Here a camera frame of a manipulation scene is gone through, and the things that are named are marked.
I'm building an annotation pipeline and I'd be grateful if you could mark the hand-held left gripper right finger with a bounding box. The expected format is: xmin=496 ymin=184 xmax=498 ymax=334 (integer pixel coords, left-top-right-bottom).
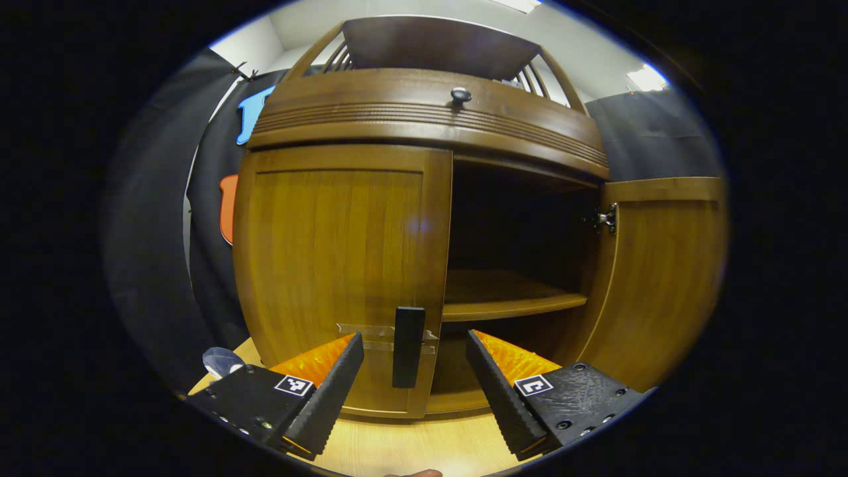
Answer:
xmin=464 ymin=329 xmax=645 ymax=462

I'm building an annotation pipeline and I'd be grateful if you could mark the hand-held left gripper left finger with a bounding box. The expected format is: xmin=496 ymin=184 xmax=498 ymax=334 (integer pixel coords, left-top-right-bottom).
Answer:
xmin=189 ymin=332 xmax=365 ymax=462

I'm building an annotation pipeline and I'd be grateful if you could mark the black door handle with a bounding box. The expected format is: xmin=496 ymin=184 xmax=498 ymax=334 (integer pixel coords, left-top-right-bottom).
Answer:
xmin=392 ymin=306 xmax=427 ymax=389

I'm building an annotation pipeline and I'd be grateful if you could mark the wooden cabinet door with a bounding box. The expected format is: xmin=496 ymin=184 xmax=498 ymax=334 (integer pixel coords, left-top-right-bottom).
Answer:
xmin=576 ymin=176 xmax=729 ymax=394
xmin=232 ymin=144 xmax=454 ymax=420

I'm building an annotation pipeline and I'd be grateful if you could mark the wooden double-door shoe cabinet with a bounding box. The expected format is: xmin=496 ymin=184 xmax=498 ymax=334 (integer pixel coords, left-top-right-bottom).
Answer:
xmin=232 ymin=15 xmax=729 ymax=421

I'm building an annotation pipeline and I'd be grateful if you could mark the wooden cabinet shelf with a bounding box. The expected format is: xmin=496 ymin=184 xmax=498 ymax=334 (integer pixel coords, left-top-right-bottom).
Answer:
xmin=442 ymin=268 xmax=590 ymax=323

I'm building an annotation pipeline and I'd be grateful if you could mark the metal door hinge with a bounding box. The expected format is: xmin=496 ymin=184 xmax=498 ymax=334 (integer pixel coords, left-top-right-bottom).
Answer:
xmin=583 ymin=202 xmax=619 ymax=237

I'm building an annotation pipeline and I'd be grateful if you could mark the penguin plush toy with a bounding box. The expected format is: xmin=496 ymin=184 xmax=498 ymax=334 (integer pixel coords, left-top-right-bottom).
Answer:
xmin=202 ymin=346 xmax=247 ymax=380

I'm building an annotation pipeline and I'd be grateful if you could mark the black backdrop cloth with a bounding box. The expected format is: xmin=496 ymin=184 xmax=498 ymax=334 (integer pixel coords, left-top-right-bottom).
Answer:
xmin=184 ymin=72 xmax=287 ymax=352
xmin=99 ymin=50 xmax=240 ymax=393
xmin=586 ymin=89 xmax=727 ymax=181

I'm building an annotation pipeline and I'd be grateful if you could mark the small ceiling light panel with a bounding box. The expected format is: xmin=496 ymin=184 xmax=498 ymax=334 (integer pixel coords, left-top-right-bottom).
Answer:
xmin=625 ymin=64 xmax=668 ymax=93

